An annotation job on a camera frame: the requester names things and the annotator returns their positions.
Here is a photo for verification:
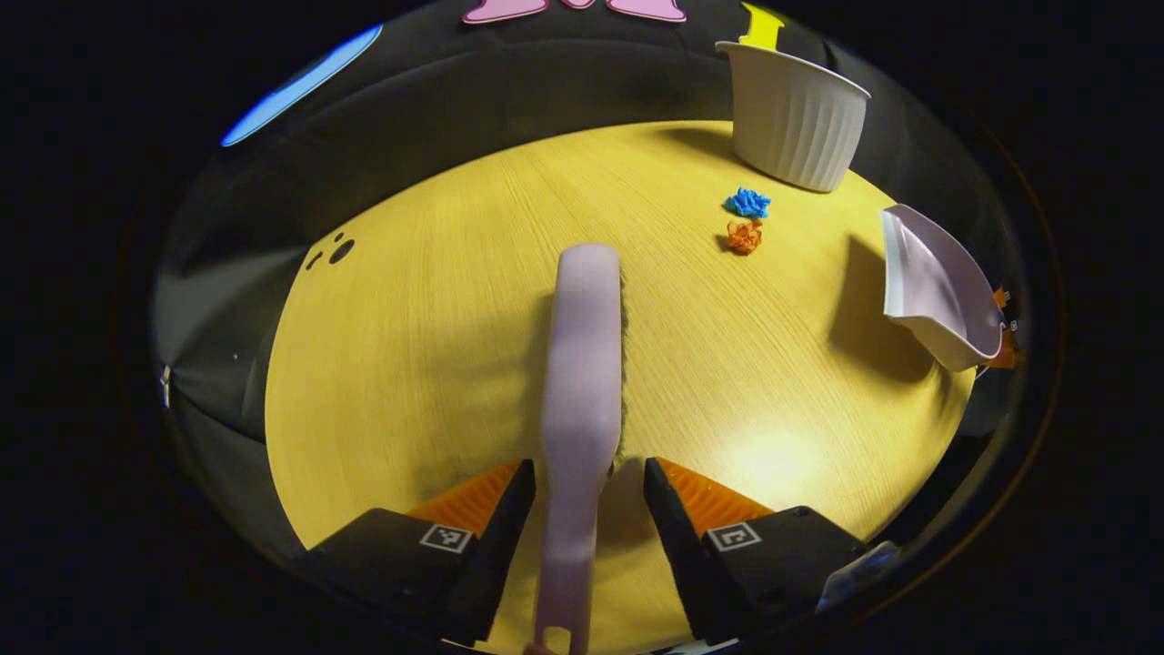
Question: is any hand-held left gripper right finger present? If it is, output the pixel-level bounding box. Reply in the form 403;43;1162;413
642;457;876;645

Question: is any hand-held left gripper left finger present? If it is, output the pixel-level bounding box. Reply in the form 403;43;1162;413
298;459;537;648

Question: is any pink dustpan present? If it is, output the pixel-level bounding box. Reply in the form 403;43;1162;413
878;204;1008;373

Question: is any small pink broom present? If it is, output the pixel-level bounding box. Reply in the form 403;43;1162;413
531;242;628;655

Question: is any blue paper trash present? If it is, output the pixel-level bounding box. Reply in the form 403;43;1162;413
724;187;773;220

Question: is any white ribbed garbage bin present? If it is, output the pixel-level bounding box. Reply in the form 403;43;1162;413
715;40;872;194

